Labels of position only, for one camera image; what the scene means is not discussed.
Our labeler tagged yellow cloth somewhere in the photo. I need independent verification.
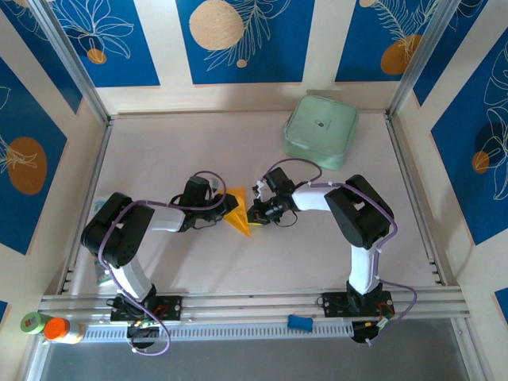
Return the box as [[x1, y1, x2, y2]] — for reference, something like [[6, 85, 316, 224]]
[[216, 185, 252, 238]]

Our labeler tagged mint green zip pouch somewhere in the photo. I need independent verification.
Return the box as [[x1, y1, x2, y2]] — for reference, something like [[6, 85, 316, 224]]
[[282, 94, 360, 171]]

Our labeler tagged green and white small packet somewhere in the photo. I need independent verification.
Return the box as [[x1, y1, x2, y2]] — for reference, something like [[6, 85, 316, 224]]
[[94, 256, 115, 287]]

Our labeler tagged small green circuit board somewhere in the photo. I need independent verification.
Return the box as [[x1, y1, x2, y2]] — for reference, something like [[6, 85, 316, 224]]
[[352, 317, 396, 338], [126, 318, 162, 330]]

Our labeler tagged orange cap bottle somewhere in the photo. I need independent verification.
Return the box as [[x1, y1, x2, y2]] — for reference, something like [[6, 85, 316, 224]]
[[43, 317, 87, 344]]

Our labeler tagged green tape roll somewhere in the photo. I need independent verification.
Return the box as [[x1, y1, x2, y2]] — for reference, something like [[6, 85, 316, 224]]
[[19, 311, 52, 337]]

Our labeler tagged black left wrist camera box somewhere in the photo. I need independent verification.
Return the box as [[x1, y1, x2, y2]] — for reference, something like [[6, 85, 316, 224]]
[[183, 176, 220, 206]]

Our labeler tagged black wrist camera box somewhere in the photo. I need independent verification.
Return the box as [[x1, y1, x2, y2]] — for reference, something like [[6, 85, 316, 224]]
[[253, 167, 296, 202], [183, 176, 220, 206]]

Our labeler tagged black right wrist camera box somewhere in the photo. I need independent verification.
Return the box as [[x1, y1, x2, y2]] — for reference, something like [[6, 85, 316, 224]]
[[253, 167, 296, 202]]

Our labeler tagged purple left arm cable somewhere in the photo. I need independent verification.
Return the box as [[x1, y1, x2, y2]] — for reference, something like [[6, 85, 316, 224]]
[[97, 170, 227, 356]]

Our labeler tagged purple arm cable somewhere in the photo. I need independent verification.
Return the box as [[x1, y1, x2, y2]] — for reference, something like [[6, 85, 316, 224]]
[[269, 157, 418, 346], [97, 170, 227, 356]]

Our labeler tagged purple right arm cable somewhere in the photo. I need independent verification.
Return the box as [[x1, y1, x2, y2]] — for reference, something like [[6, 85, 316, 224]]
[[269, 157, 418, 346]]

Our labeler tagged aluminium cross rail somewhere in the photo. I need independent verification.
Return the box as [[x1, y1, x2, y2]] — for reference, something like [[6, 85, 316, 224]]
[[37, 286, 471, 323]]

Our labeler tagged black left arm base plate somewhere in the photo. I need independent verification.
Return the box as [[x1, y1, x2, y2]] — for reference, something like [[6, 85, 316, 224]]
[[110, 295, 183, 323]]

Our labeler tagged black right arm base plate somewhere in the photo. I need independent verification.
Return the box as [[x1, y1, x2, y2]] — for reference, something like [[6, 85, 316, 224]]
[[321, 291, 394, 318]]

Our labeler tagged aluminium side rail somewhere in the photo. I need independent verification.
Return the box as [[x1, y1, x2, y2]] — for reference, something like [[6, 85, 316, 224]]
[[383, 113, 448, 287], [55, 117, 116, 295]]

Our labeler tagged grey slotted cable duct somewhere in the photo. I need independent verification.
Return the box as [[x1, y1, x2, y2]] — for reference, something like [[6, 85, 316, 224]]
[[81, 320, 355, 341]]

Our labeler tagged aluminium frame post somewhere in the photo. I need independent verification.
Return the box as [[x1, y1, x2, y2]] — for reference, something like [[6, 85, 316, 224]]
[[29, 0, 111, 125], [387, 0, 464, 119]]

